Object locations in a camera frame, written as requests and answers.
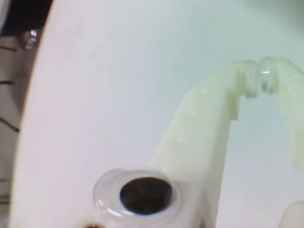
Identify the shiny metal fitting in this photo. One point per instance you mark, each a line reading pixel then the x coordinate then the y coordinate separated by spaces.
pixel 30 39

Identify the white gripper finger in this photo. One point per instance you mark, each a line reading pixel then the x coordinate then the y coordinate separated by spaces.
pixel 202 133
pixel 289 95

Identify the googly eye sticker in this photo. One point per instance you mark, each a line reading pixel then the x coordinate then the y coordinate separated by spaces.
pixel 145 194

